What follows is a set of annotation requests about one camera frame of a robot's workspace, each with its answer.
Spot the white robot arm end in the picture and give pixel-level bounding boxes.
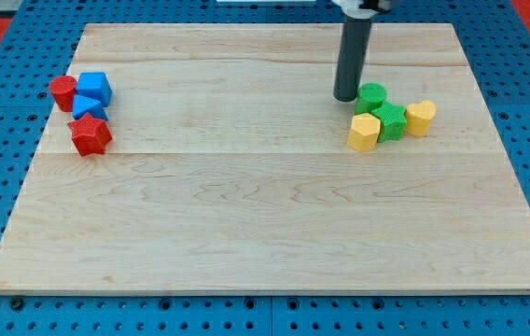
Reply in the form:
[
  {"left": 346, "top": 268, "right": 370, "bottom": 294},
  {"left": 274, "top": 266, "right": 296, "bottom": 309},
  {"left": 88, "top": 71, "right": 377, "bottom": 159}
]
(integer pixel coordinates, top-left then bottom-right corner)
[{"left": 331, "top": 0, "right": 400, "bottom": 20}]

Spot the light wooden board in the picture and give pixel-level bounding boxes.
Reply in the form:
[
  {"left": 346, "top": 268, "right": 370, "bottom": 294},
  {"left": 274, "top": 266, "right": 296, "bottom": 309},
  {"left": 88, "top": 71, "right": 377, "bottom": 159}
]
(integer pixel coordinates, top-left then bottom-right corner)
[{"left": 0, "top": 23, "right": 530, "bottom": 296}]

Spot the yellow hexagon block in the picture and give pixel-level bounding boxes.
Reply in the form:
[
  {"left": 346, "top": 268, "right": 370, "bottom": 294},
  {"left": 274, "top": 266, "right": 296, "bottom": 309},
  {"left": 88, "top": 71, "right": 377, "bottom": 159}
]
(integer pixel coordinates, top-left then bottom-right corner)
[{"left": 347, "top": 113, "right": 381, "bottom": 152}]

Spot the green cylinder block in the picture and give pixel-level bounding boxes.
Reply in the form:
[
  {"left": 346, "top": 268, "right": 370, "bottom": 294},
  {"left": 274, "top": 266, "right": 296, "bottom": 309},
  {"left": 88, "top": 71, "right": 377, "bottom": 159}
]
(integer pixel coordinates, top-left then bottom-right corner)
[{"left": 355, "top": 82, "right": 387, "bottom": 115}]

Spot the green star block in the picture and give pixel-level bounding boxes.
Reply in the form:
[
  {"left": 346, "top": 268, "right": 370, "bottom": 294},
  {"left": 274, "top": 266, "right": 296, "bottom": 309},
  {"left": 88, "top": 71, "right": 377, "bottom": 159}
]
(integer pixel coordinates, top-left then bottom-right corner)
[{"left": 370, "top": 102, "right": 407, "bottom": 143}]

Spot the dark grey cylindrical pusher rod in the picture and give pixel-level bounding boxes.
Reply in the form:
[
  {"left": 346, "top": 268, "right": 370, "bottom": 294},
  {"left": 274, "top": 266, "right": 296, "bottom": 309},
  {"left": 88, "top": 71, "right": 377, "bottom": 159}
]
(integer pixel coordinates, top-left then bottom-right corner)
[{"left": 333, "top": 15, "right": 373, "bottom": 102}]

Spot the yellow heart block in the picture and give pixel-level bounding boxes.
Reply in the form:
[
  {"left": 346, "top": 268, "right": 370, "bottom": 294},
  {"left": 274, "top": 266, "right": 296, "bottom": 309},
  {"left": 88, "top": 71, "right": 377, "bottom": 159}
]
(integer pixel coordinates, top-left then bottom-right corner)
[{"left": 405, "top": 100, "right": 437, "bottom": 137}]

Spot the red star block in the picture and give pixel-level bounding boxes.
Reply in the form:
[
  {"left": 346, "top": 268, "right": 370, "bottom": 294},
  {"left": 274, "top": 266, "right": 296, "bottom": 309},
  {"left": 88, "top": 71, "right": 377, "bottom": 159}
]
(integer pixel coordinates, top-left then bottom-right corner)
[{"left": 68, "top": 113, "right": 112, "bottom": 157}]

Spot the blue cube block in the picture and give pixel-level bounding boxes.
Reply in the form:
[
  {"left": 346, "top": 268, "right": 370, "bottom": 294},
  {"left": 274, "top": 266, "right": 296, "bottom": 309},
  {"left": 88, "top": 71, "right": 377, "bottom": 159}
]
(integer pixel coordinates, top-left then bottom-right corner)
[{"left": 76, "top": 72, "right": 112, "bottom": 106}]

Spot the blue triangle block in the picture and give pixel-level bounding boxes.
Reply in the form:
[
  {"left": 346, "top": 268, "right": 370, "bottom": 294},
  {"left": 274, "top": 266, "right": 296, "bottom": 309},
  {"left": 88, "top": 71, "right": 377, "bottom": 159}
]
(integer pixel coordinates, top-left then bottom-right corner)
[{"left": 72, "top": 94, "right": 108, "bottom": 121}]

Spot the red cylinder block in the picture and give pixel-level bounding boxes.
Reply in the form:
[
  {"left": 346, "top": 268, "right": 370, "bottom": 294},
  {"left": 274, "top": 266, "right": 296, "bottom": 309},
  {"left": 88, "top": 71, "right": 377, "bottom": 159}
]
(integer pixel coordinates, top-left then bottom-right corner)
[{"left": 49, "top": 75, "right": 77, "bottom": 112}]

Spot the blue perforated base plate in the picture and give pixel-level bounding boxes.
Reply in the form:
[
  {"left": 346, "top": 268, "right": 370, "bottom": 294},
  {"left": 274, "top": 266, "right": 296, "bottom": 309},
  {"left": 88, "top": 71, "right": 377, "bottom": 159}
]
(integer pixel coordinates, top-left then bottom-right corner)
[{"left": 0, "top": 0, "right": 530, "bottom": 335}]

